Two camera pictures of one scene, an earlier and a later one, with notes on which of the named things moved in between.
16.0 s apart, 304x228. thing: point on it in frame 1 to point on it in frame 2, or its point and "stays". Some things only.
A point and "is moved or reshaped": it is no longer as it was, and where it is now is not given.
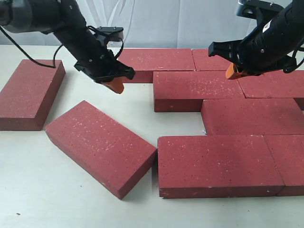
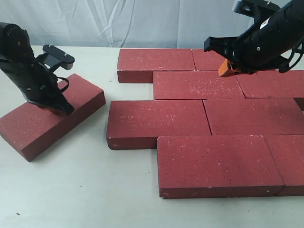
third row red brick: [252, 117] stays
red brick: [100, 149] to [136, 124]
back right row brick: [203, 61] stays
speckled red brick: [184, 91] stays
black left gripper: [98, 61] to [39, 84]
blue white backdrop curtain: [152, 23] stays
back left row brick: [145, 61] stays
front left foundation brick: [212, 166] stays
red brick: [26, 98] is moved or reshaped
